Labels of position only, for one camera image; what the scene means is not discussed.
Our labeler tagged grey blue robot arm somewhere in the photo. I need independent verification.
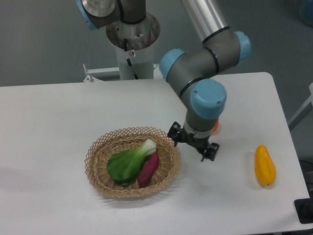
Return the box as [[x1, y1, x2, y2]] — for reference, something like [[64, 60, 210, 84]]
[[76, 0, 251, 160]]

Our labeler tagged white frame at right edge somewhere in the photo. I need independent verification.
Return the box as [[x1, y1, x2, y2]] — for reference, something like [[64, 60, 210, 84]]
[[287, 83, 313, 131]]

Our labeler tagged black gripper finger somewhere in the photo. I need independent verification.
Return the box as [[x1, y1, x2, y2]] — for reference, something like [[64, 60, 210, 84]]
[[201, 142, 220, 162], [167, 121, 182, 146]]

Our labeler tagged white metal base frame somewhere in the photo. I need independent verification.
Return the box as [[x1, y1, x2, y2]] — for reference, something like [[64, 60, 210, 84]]
[[83, 61, 158, 82]]

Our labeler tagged blue object top right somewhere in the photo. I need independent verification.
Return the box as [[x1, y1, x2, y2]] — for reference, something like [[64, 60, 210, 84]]
[[299, 0, 313, 27]]

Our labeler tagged green bok choy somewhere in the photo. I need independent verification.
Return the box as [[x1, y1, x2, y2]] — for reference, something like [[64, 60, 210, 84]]
[[107, 139, 157, 186]]

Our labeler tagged black cable on pedestal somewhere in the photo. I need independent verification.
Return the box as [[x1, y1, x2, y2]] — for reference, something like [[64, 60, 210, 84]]
[[123, 38, 140, 80]]

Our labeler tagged woven wicker basket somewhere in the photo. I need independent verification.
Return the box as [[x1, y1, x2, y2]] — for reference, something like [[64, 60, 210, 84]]
[[85, 127, 180, 198]]

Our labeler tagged purple sweet potato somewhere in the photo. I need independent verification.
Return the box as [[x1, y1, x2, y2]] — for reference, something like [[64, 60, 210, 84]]
[[137, 153, 159, 186]]

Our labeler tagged black box at table edge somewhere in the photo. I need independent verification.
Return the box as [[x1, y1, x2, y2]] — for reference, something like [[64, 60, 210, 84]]
[[294, 198, 313, 224]]

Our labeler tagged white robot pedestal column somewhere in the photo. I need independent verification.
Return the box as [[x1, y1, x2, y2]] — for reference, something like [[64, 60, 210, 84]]
[[106, 13, 160, 80]]

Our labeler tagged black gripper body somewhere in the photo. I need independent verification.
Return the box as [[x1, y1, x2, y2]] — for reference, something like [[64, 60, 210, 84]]
[[180, 130, 209, 153]]

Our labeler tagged orange tangerine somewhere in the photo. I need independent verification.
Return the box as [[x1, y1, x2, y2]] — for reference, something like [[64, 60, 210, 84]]
[[213, 119, 219, 133]]

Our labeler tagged yellow pepper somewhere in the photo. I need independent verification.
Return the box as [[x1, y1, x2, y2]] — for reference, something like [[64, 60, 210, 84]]
[[254, 145, 276, 186]]

